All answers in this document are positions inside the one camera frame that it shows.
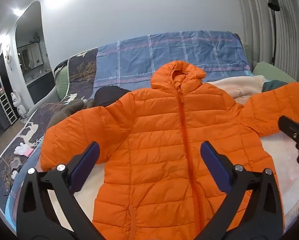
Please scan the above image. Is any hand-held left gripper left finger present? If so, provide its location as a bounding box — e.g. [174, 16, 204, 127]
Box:
[16, 141, 107, 240]

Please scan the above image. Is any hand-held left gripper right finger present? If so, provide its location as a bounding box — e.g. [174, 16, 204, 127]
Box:
[189, 141, 285, 240]

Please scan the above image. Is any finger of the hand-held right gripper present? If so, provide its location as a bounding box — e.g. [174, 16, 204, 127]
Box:
[278, 115, 299, 145]

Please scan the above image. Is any orange puffer jacket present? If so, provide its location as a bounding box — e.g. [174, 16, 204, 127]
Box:
[40, 60, 299, 240]

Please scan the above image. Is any teal fleece garment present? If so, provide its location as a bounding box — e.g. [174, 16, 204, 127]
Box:
[262, 79, 290, 93]

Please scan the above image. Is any light green pillow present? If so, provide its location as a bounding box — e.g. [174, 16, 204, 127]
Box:
[252, 62, 298, 83]

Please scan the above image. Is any olive fleece garment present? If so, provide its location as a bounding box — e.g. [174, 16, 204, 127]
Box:
[47, 99, 95, 130]

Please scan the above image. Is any small white and pink cloth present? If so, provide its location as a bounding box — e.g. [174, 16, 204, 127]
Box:
[14, 142, 35, 157]

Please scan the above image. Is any black quilted jacket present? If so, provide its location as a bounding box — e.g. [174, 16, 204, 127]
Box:
[93, 87, 131, 108]

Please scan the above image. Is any grey pleated curtain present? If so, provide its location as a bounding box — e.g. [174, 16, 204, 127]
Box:
[236, 0, 299, 83]

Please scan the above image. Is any green quilted pillow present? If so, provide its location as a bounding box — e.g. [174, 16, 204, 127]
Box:
[54, 65, 71, 100]

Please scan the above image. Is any white bear figure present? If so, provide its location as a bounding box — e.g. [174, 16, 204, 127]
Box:
[11, 92, 27, 123]

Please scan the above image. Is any dark cabinet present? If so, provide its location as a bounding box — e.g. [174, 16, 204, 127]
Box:
[27, 70, 55, 104]

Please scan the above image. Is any white shelf rack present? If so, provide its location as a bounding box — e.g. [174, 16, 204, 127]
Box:
[0, 94, 17, 125]

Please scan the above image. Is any dark deer print quilt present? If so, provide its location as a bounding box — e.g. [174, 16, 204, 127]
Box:
[0, 47, 99, 230]

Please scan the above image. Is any black floor lamp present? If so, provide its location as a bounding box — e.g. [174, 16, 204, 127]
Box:
[268, 0, 281, 65]

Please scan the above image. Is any blue plaid bed sheet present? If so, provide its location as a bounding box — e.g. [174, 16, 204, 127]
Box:
[93, 31, 252, 90]

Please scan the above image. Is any wall mirror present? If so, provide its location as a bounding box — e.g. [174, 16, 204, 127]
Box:
[17, 41, 43, 70]

